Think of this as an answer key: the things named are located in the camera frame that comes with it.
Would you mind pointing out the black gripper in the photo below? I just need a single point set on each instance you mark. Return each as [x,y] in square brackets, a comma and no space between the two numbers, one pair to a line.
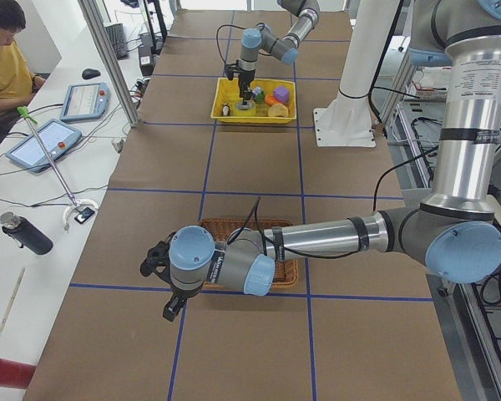
[179,293]
[245,79]

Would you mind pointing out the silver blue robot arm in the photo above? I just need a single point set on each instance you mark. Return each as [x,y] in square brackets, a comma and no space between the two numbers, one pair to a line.
[261,38]
[450,232]

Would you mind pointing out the yellow woven basket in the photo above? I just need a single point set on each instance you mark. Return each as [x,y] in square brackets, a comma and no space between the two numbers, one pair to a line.
[227,91]

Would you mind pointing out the brown wicker basket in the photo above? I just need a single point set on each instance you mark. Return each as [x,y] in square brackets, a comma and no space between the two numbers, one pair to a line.
[286,273]

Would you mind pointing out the orange toy carrot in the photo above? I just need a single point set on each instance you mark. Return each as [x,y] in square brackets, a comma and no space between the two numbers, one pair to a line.
[271,99]

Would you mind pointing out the beige toy croissant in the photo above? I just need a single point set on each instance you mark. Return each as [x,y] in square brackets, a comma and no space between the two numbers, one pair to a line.
[278,110]

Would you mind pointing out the purple foam cube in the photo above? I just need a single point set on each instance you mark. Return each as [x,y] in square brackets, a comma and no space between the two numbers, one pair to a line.
[282,94]

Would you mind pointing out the black keyboard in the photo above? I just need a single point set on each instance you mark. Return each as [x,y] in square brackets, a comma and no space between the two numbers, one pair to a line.
[116,35]

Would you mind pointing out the wooden stick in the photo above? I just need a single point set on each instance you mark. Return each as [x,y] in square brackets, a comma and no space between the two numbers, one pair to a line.
[12,300]

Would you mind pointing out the black computer mouse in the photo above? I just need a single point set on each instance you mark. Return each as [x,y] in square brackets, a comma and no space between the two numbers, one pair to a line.
[90,74]

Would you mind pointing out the upper blue teach pendant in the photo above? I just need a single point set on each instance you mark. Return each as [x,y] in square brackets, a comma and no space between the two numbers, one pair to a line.
[85,102]

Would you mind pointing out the black water bottle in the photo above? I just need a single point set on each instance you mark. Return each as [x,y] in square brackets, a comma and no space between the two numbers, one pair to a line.
[25,233]

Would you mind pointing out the red cylinder object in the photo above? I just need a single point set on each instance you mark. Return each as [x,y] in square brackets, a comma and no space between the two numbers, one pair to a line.
[16,375]

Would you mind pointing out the grabber reaching stick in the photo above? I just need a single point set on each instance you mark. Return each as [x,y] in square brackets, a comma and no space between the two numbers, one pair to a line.
[74,202]

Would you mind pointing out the person in yellow shirt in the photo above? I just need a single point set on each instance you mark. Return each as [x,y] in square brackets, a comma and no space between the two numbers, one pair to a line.
[18,85]

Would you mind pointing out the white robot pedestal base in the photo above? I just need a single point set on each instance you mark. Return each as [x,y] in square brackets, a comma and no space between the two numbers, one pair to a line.
[347,120]

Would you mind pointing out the aluminium frame post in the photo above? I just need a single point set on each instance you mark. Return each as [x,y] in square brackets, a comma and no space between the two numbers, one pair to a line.
[96,27]

